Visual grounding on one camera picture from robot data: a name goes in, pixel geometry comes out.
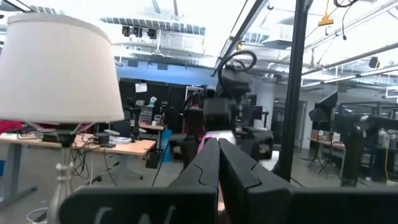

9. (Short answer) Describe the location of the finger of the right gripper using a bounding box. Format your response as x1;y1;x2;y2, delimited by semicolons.
182;107;205;170

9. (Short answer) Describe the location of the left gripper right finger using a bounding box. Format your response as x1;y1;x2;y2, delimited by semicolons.
218;138;398;224

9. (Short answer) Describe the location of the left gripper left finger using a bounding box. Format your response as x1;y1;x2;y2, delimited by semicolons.
58;138;221;224

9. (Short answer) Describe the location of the blue bin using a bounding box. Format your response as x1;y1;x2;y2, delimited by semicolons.
160;129;173;163

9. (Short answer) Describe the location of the wooden top desk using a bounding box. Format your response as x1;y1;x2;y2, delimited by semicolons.
0;132;157;206

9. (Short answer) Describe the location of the black photo softbox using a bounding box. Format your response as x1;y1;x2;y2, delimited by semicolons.
307;91;339;175

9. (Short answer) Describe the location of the white shade silver table lamp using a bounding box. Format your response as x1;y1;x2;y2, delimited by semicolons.
0;13;125;224

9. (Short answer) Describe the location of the black vertical frame post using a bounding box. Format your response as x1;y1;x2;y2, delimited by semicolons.
272;0;313;184

